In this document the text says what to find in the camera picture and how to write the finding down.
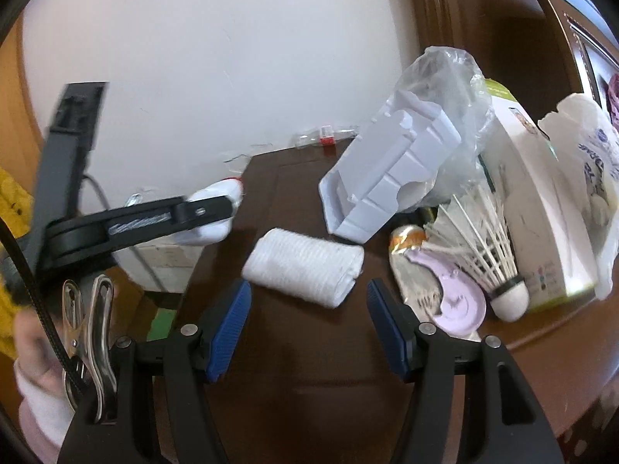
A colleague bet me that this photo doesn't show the white round sock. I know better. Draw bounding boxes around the white round sock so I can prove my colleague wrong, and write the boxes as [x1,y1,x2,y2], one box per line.
[172,177,245,246]

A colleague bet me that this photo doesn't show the white green carton box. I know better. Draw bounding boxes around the white green carton box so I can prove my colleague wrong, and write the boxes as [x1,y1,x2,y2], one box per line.
[482,78,598,311]

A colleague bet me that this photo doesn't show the white plastic blister tray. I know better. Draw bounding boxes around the white plastic blister tray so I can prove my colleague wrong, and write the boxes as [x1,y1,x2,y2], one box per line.
[318,90,462,244]

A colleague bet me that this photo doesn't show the person's left hand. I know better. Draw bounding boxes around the person's left hand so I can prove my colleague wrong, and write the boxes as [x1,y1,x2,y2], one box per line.
[14,306,64,397]

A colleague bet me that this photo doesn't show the green floor mat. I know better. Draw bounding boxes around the green floor mat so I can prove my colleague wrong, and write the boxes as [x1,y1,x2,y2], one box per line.
[146,308,177,343]

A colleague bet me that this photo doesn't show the metal clip on right gripper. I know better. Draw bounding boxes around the metal clip on right gripper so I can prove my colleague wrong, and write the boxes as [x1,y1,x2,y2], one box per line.
[62,273,118,423]

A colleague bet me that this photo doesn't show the white feather shuttlecock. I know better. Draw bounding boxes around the white feather shuttlecock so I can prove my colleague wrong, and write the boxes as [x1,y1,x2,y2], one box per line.
[423,184,530,322]

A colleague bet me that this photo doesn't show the clear vial red label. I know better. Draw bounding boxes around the clear vial red label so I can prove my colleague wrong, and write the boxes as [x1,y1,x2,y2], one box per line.
[294,125,359,149]

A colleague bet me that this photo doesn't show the white printed plastic bag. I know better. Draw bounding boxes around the white printed plastic bag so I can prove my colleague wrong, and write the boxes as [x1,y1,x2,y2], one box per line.
[538,93,618,300]

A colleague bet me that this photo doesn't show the purple lace quilt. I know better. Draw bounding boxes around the purple lace quilt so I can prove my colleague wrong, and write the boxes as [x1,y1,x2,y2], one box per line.
[606,73,619,130]

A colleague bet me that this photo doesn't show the dark wooden headboard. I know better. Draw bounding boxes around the dark wooden headboard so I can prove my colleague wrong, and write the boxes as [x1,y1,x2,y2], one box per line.
[412,0,618,119]

